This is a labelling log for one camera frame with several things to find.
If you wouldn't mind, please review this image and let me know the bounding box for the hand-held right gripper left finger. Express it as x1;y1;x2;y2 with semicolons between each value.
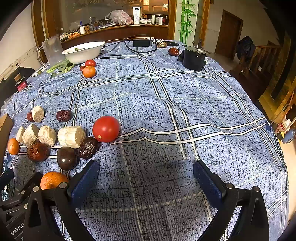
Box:
23;159;100;241

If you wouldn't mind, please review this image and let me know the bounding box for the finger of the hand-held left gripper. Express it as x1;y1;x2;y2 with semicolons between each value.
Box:
0;169;15;191
7;171;43;204

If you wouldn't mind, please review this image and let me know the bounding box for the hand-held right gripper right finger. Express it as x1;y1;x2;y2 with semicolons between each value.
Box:
193;160;270;241

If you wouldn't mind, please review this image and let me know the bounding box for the orange mandarin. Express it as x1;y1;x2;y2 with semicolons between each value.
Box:
7;138;20;155
40;172;70;190
83;66;96;78

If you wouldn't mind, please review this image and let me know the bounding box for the dark purple passion fruit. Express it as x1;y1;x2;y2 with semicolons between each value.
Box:
57;147;78;171

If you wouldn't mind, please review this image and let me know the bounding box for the large brown wrinkled date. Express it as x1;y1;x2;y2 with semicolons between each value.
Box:
27;142;51;162

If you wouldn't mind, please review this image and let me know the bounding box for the dark wrinkled date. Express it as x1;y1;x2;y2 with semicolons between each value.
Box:
78;137;99;160

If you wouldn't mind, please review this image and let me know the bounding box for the cardboard box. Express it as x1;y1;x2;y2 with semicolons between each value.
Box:
0;113;14;163

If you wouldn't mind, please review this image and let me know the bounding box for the large pale sugarcane chunk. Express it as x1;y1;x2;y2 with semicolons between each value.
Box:
57;126;86;149

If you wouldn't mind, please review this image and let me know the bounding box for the large red tomato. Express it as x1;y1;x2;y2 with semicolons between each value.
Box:
92;116;121;143

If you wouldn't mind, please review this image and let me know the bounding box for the wrinkled red date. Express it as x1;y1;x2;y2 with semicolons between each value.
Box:
56;110;73;122

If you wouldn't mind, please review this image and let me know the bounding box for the black chair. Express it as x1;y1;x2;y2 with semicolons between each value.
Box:
0;67;36;105

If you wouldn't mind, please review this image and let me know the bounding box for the blue plaid tablecloth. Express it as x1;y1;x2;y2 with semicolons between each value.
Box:
0;37;289;241

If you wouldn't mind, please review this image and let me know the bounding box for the blue bin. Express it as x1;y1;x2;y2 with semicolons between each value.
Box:
281;129;296;144

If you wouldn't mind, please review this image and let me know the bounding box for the red label bottle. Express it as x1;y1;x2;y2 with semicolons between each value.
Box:
14;74;28;93

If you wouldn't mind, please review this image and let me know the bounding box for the green leafy vegetable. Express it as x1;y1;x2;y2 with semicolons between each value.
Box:
46;60;75;76

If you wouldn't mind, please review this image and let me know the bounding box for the white bowl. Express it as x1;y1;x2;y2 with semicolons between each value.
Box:
62;41;105;64

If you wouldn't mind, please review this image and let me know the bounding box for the wooden stair railing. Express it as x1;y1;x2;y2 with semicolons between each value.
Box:
229;40;283;98

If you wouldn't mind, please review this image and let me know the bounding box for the clear plastic pitcher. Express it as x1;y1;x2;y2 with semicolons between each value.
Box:
36;34;64;67

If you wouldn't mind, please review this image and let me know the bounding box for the dark jacket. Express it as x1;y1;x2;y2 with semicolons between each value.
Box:
236;36;257;61

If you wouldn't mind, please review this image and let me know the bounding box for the brown wooden door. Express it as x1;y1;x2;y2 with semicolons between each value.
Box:
215;9;244;61

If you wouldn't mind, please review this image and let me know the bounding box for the wooden cabinet counter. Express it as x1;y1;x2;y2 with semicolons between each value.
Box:
32;0;177;50

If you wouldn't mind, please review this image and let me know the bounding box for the plastic bag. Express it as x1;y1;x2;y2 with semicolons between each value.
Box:
105;9;132;26

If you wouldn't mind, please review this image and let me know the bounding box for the white tube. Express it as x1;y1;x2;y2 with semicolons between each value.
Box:
132;7;140;25

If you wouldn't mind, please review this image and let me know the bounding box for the black power adapter with cable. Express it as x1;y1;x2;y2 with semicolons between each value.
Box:
99;35;160;55

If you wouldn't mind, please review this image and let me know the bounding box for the bamboo wall sticker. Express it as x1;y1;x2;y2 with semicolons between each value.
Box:
177;0;197;45

